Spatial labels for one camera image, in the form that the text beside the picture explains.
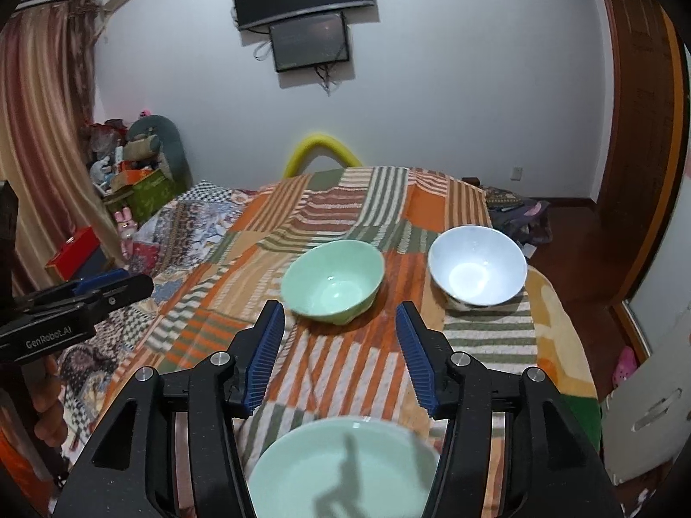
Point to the yellow foam tube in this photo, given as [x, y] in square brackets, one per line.
[318, 143]

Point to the mint green plate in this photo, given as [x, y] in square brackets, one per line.
[334, 475]

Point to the mint green bowl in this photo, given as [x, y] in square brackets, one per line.
[329, 291]

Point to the pink bunny toy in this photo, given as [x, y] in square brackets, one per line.
[125, 229]

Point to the white bowl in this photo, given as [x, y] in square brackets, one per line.
[475, 270]

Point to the dark patterned bag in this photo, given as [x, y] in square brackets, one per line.
[513, 213]

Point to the white plastic cabinet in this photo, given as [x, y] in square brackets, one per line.
[648, 426]

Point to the white wall socket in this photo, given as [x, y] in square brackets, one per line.
[516, 174]

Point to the patchwork quilt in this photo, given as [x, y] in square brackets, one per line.
[189, 226]

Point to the striped orange blanket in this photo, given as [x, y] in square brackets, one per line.
[351, 210]

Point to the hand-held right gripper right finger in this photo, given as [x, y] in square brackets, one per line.
[418, 356]

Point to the red box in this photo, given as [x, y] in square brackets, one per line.
[75, 253]

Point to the grey plush toy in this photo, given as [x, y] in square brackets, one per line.
[162, 135]

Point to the person's left hand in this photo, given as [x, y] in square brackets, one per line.
[47, 404]

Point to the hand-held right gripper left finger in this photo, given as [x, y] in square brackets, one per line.
[264, 356]

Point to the green cardboard box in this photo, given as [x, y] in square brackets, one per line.
[148, 194]

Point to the striped brown curtain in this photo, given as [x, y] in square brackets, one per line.
[43, 118]

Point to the wooden door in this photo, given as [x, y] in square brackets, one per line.
[637, 145]

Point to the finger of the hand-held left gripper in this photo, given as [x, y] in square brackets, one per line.
[127, 291]
[102, 282]

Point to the small black monitor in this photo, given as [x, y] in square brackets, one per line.
[310, 43]

